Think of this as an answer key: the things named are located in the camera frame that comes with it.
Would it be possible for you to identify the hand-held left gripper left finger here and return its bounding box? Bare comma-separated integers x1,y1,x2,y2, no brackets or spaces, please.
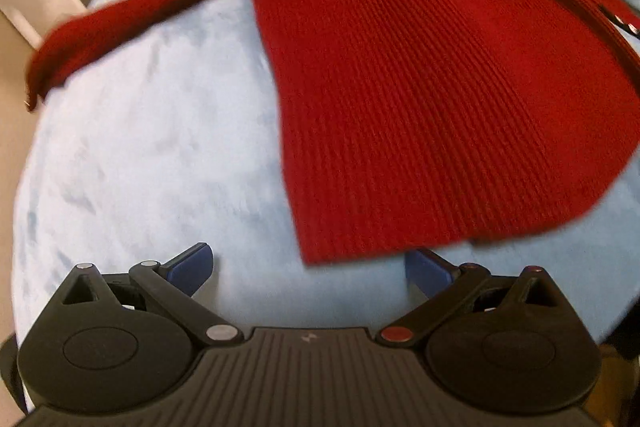
60,243,246,348

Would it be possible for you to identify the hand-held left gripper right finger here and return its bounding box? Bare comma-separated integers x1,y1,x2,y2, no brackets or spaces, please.
375,248,573,348

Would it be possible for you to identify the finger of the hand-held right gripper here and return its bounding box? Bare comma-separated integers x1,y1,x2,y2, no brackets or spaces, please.
602,4,640,40

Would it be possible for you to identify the red knitted sweater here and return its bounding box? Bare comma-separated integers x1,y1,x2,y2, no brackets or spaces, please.
25,0,640,265

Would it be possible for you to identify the light blue fleece bed sheet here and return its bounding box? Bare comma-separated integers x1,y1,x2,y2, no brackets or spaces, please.
10,0,640,413

